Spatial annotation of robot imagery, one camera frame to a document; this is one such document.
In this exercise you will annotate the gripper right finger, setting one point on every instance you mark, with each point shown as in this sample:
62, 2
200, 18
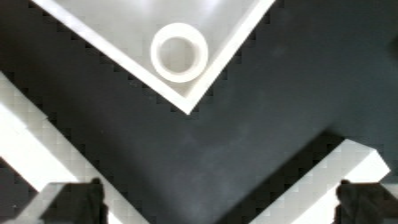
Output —
367, 204

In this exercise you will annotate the white U-shaped fence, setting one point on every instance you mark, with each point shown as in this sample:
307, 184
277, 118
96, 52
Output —
46, 160

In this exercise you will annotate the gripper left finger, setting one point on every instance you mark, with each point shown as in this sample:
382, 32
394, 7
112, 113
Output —
76, 207

